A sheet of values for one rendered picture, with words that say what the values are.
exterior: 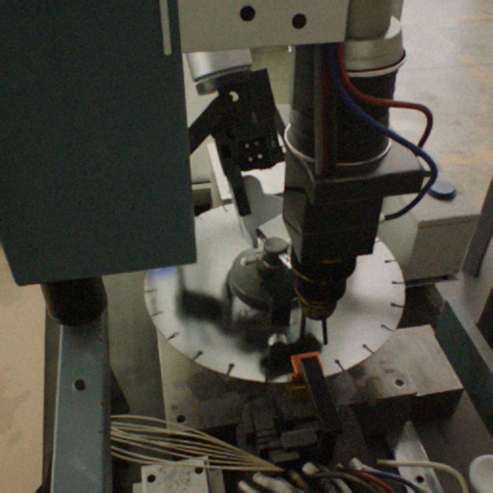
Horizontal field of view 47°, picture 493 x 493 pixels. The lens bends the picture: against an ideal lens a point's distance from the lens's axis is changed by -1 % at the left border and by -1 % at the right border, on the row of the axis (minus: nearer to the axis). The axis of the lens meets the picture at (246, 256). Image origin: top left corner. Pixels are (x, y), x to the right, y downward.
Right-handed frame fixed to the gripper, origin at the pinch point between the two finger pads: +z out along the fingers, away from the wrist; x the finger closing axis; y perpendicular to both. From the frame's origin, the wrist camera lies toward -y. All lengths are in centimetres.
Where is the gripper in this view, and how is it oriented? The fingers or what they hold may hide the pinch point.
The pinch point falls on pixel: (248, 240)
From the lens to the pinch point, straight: 73.0
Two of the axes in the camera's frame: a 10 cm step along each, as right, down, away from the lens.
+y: 9.6, -2.7, 0.4
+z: 2.5, 9.4, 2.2
